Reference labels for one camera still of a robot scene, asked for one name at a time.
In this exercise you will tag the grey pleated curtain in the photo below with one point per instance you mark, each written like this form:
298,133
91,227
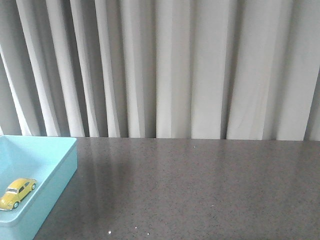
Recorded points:
200,69

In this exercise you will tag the light blue open box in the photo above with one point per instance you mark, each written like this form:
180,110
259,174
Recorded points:
52,162

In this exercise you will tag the yellow toy beetle car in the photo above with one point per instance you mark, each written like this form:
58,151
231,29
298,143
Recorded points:
16,192

